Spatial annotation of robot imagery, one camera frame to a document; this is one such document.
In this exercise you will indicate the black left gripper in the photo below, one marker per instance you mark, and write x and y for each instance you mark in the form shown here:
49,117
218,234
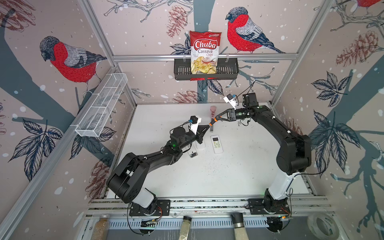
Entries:
199,136

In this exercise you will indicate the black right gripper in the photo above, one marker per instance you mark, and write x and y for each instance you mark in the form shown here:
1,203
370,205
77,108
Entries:
230,113

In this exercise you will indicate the white remote control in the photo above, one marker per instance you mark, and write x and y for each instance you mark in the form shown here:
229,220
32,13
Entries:
217,146
200,144

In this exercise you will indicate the small black battery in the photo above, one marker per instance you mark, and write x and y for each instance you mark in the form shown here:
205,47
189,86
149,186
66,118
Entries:
193,154

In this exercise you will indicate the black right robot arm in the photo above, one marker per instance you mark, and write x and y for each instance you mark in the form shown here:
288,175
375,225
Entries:
293,157

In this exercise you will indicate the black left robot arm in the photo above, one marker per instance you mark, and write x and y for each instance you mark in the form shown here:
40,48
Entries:
127,179

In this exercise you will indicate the Chuba cassava chips bag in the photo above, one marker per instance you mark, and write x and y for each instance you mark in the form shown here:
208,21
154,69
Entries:
204,52

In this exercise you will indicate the slim seed bottle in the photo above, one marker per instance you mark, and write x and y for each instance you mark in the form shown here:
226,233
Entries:
185,228

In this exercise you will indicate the black-capped grain jar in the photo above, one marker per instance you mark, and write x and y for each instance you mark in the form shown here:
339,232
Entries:
239,226

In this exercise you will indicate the glass jar of grains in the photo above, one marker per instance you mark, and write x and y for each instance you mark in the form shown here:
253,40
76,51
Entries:
101,228

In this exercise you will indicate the clear tape roll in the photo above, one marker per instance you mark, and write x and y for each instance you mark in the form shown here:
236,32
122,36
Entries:
323,226

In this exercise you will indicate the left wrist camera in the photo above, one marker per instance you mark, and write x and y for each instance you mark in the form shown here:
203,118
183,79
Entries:
194,123

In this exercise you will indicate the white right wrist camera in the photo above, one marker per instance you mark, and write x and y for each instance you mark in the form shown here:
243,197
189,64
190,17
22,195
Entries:
231,99

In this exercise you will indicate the black wall basket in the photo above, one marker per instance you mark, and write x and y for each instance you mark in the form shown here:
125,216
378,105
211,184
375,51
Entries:
226,70

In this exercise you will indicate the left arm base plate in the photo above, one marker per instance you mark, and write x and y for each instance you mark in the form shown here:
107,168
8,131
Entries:
156,209

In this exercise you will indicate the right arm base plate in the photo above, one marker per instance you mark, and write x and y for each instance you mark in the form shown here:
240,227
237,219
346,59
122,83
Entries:
268,206

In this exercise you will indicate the white wire mesh shelf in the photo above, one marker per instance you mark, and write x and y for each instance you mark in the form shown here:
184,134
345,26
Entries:
97,115

